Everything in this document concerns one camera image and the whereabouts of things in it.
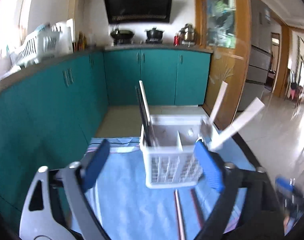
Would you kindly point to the white electric kettle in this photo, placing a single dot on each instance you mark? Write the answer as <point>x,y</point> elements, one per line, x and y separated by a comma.
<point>66,36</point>

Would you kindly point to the blue striped tablecloth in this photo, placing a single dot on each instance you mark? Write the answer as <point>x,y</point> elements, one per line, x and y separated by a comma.
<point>127,209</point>

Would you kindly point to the white chopstick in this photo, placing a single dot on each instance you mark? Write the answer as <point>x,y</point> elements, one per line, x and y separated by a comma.
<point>250,112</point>
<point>218,102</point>
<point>145,107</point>

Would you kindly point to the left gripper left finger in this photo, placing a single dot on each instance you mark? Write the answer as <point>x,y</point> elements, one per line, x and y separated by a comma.
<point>92,164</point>

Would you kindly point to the black clay pot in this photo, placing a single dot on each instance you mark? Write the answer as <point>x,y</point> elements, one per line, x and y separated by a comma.
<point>154,34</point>

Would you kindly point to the sauce bottles on counter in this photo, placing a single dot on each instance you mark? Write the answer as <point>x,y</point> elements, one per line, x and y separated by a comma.
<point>81,42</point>

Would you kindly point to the white plastic utensil basket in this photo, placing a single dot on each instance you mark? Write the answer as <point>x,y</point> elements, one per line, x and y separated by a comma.
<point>168,154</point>

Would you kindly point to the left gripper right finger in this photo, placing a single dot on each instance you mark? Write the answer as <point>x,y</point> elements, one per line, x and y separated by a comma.
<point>212,165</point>

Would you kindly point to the red thermos bottle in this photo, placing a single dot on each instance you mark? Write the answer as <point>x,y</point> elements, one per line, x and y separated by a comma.
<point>176,40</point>

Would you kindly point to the dark red chopstick right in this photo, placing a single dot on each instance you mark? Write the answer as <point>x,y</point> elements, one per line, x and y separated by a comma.
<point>197,208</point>

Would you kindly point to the black range hood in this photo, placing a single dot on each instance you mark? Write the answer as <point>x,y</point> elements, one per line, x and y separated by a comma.
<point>125,11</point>

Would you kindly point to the teal lower kitchen cabinets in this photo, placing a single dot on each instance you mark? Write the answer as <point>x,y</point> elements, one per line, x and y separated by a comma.
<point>50,112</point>

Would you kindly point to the black wok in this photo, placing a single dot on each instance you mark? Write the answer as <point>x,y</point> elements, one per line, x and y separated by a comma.
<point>121,36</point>

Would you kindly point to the grey refrigerator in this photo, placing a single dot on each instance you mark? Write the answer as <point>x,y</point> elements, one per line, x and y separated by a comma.
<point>260,54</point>

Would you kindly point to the steel kettle pot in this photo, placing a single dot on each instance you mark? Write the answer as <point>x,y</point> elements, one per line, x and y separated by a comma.
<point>187,33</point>

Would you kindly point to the white dish drying rack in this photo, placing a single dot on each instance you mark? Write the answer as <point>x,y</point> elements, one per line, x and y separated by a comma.
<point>39,44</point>

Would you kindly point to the gas stove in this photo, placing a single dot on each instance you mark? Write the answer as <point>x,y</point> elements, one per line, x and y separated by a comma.
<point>139,41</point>

